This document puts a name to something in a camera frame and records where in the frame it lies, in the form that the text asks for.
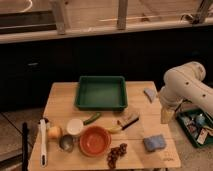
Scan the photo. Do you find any yellow onion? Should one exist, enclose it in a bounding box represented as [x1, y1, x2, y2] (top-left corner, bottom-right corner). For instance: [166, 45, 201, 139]
[48, 126, 62, 139]

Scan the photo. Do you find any bunch of dark grapes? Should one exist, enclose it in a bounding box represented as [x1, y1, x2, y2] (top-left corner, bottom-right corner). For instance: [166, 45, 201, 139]
[107, 143, 127, 169]

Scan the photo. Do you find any blue sponge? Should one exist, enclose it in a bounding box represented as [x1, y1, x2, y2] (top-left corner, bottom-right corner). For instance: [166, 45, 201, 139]
[143, 134, 166, 152]

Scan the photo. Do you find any green chili pepper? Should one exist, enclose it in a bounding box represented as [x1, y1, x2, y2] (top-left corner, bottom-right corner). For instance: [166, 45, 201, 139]
[83, 112, 101, 125]

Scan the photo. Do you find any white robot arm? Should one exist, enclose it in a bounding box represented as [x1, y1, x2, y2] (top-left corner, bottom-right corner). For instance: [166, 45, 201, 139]
[158, 61, 213, 124]

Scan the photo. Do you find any white cup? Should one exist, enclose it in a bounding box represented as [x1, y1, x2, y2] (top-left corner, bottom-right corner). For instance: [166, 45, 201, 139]
[66, 119, 84, 136]

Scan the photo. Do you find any wooden scrub brush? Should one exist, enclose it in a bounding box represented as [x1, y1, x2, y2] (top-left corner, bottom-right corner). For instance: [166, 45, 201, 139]
[117, 113, 140, 130]

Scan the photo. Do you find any white handled utensil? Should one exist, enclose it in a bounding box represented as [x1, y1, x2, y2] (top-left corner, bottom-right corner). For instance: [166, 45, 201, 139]
[40, 119, 47, 167]

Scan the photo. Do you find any orange bowl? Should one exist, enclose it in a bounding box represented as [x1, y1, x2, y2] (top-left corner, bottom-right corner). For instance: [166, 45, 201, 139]
[79, 126, 111, 157]

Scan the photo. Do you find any black pole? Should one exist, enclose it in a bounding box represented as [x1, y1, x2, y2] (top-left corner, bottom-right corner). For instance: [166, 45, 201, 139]
[22, 122, 28, 171]

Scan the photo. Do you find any green plastic tray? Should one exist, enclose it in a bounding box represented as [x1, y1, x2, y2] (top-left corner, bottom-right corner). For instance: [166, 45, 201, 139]
[75, 76, 128, 111]

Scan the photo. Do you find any small grey blue cloth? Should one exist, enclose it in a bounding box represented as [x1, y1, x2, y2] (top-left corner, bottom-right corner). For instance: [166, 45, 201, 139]
[144, 88, 157, 103]

